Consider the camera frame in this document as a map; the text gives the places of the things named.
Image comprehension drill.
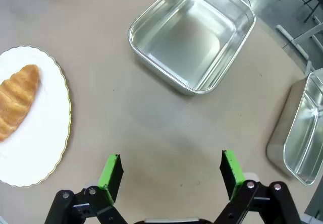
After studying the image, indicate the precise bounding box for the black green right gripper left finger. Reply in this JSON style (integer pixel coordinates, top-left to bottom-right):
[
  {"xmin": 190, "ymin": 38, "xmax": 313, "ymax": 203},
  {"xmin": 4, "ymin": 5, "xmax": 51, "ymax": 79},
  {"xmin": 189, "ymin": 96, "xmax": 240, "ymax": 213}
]
[{"xmin": 44, "ymin": 153, "xmax": 130, "ymax": 224}]

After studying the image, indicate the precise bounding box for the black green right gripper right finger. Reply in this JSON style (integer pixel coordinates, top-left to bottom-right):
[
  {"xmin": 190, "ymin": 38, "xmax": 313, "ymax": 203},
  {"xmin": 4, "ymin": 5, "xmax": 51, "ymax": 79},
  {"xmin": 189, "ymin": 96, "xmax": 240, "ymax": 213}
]
[{"xmin": 213, "ymin": 149, "xmax": 301, "ymax": 224}]

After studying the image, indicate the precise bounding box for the golden croissant bread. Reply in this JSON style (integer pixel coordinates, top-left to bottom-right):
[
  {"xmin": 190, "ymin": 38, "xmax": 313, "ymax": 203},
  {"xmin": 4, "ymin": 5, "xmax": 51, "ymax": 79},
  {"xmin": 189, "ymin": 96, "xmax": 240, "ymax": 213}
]
[{"xmin": 0, "ymin": 64, "xmax": 41, "ymax": 142}]

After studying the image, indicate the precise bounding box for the square metal container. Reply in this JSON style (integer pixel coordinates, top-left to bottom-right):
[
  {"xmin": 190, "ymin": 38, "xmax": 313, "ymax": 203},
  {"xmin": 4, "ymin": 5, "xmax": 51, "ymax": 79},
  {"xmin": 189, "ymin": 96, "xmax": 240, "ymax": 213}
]
[{"xmin": 128, "ymin": 0, "xmax": 256, "ymax": 96}]

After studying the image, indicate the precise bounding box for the white scalloped gold-rimmed plate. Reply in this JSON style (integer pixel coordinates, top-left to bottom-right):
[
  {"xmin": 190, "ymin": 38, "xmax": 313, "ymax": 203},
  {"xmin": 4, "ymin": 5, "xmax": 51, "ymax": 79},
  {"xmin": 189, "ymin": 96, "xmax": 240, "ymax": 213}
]
[{"xmin": 0, "ymin": 45, "xmax": 72, "ymax": 187}]

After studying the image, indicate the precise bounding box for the white metal frame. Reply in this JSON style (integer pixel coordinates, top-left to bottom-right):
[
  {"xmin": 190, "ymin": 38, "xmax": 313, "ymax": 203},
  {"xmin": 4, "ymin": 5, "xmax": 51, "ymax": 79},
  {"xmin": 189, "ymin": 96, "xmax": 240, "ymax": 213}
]
[{"xmin": 275, "ymin": 14, "xmax": 323, "ymax": 76}]

